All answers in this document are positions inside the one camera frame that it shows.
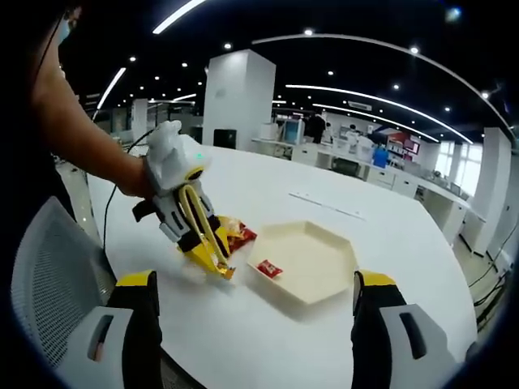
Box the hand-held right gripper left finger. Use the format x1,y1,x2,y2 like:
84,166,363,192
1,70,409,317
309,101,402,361
52,269,163,389

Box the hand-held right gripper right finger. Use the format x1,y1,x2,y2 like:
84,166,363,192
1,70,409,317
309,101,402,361
350,269,465,389

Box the cream plastic food tongs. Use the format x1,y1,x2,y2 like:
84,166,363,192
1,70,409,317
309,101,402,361
180,183,234,280

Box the dark red food snack packet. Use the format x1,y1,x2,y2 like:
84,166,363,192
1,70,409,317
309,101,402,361
226,224,259,251

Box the small red candy food packet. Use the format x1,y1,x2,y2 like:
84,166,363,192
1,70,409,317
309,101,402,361
257,259,284,279

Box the cream hexagonal container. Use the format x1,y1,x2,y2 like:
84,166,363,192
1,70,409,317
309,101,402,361
246,220,358,305

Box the white mesh office chair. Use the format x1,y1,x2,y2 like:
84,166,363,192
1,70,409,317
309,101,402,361
10,196,122,370

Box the light blue screen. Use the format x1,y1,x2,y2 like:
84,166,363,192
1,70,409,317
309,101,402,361
283,119,306,146

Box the white office desk row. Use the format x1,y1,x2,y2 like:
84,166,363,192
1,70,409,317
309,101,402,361
251,135,487,246

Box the person's head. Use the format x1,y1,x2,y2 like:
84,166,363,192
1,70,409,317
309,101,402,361
56,3,84,46

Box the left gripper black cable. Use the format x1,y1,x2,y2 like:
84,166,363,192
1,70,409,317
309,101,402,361
102,128,157,253

